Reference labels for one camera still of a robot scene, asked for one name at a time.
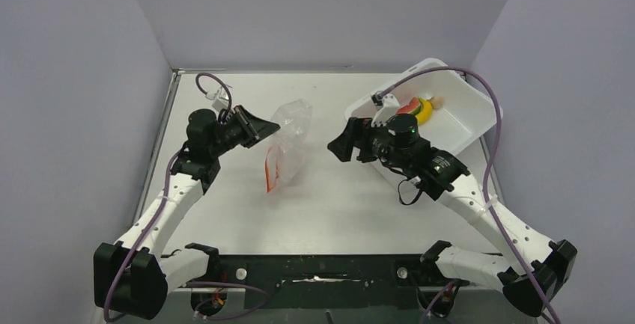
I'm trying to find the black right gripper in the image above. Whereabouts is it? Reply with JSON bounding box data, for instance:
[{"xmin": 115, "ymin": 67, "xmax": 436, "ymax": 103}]
[{"xmin": 328, "ymin": 116, "xmax": 410, "ymax": 171}]

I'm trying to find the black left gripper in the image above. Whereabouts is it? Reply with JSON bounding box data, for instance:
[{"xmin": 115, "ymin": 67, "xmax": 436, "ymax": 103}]
[{"xmin": 210, "ymin": 106, "xmax": 280, "ymax": 157}]

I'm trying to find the clear zip top bag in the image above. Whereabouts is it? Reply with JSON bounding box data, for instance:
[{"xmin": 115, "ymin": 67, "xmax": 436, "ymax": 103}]
[{"xmin": 264, "ymin": 99, "xmax": 313, "ymax": 193}]

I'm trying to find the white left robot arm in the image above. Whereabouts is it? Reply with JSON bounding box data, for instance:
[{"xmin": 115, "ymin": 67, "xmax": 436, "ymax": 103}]
[{"xmin": 93, "ymin": 105, "xmax": 281, "ymax": 323}]

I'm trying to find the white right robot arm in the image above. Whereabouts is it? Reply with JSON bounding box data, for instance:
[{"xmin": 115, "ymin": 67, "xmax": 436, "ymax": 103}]
[{"xmin": 346, "ymin": 114, "xmax": 578, "ymax": 317}]

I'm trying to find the watermelon slice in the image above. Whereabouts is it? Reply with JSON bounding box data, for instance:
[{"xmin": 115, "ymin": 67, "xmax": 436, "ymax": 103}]
[{"xmin": 397, "ymin": 97, "xmax": 423, "ymax": 115}]

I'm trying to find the yellow banana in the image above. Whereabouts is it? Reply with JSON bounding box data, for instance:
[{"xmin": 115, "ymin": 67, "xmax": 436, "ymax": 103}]
[{"xmin": 415, "ymin": 97, "xmax": 434, "ymax": 126}]

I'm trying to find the beige ginger piece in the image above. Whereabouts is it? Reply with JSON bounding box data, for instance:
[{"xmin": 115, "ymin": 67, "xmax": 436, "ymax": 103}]
[{"xmin": 428, "ymin": 96, "xmax": 445, "ymax": 110}]

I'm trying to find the white plastic tub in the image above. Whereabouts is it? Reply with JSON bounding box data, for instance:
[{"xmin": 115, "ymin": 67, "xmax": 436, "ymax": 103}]
[{"xmin": 344, "ymin": 58, "xmax": 496, "ymax": 183}]

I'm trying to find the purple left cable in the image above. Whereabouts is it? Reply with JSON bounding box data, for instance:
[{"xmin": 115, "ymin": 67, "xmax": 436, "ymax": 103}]
[{"xmin": 101, "ymin": 72, "xmax": 271, "ymax": 323}]

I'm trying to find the purple cable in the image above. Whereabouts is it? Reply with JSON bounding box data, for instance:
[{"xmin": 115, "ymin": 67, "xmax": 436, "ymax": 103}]
[
  {"xmin": 101, "ymin": 72, "xmax": 271, "ymax": 323},
  {"xmin": 374, "ymin": 67, "xmax": 562, "ymax": 324}
]

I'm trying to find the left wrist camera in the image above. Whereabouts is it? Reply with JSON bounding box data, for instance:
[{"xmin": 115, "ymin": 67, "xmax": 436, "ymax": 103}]
[{"xmin": 205, "ymin": 87, "xmax": 230, "ymax": 112}]

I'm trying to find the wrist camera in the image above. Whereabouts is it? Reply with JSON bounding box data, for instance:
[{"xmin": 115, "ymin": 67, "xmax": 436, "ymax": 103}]
[
  {"xmin": 371, "ymin": 92, "xmax": 401, "ymax": 127},
  {"xmin": 205, "ymin": 87, "xmax": 230, "ymax": 112}
]

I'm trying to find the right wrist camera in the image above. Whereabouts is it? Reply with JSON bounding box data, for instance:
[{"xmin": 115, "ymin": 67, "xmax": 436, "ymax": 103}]
[{"xmin": 371, "ymin": 92, "xmax": 401, "ymax": 127}]

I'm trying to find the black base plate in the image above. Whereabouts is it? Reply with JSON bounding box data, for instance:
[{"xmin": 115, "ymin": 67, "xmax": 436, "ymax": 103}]
[{"xmin": 185, "ymin": 254, "xmax": 449, "ymax": 318}]

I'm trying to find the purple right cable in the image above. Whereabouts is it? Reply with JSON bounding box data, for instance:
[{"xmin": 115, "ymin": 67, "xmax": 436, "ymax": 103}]
[{"xmin": 374, "ymin": 67, "xmax": 562, "ymax": 324}]

